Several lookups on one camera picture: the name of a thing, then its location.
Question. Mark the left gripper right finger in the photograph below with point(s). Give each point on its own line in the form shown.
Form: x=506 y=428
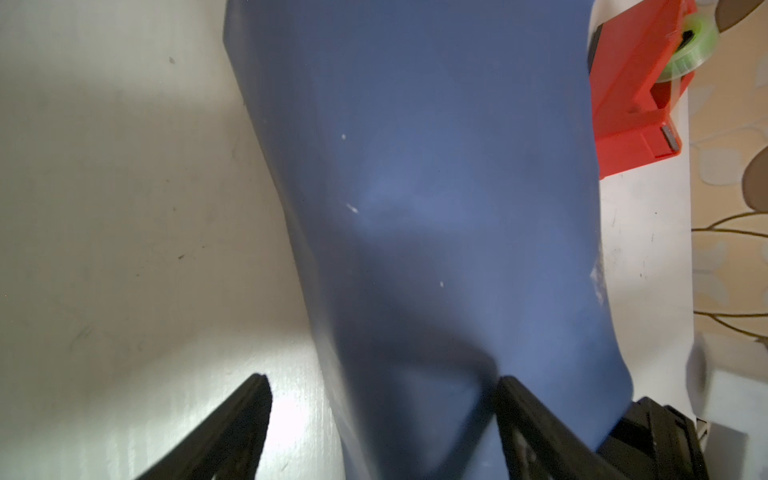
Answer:
x=536 y=444

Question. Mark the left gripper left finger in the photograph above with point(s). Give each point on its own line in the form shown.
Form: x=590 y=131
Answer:
x=228 y=444

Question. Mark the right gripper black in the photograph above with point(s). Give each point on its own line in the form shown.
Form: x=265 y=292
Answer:
x=655 y=442

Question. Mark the light blue wrapping paper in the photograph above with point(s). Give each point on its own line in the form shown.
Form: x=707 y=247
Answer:
x=437 y=168

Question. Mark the red tape dispenser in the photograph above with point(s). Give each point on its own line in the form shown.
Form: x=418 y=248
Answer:
x=641 y=62

